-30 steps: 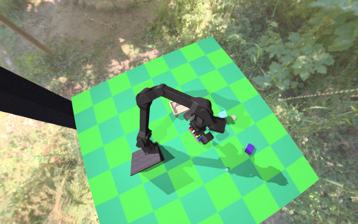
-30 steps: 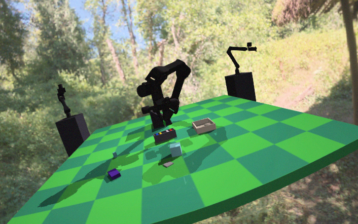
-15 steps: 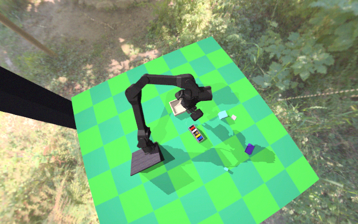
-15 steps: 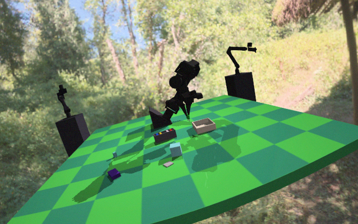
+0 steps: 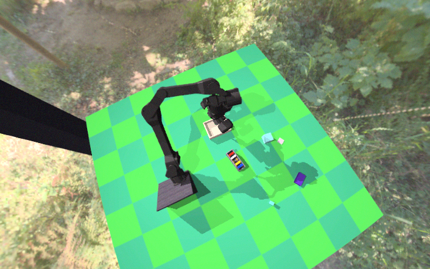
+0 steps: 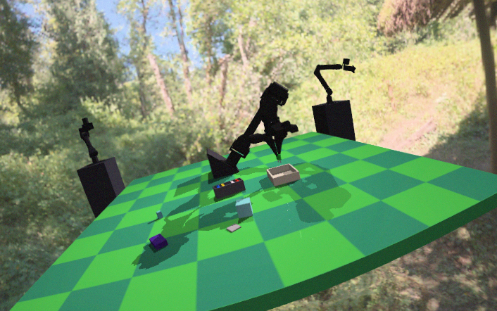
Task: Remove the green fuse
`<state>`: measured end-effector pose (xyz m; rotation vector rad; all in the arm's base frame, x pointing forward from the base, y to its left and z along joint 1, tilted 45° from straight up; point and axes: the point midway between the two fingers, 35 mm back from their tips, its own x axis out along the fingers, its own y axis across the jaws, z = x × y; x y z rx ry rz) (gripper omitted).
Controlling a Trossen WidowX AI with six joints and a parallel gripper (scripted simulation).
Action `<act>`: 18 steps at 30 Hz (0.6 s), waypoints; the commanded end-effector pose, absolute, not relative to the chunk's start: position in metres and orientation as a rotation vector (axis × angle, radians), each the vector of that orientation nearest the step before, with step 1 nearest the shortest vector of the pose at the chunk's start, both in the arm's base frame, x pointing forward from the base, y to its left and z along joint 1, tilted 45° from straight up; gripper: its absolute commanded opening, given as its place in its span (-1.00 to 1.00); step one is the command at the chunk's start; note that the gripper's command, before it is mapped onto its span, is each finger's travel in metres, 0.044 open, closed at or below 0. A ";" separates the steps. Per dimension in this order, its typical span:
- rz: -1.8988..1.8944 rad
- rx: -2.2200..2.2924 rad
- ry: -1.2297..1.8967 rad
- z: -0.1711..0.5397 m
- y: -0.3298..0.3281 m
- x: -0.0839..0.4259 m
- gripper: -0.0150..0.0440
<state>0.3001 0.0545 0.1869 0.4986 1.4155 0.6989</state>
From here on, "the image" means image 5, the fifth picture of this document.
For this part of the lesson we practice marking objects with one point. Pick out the cream shallow tray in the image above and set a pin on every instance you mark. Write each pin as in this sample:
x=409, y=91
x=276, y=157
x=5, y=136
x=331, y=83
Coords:
x=212, y=129

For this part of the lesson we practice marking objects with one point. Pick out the light blue cube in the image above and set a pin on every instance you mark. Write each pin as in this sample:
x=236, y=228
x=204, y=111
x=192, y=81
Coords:
x=267, y=138

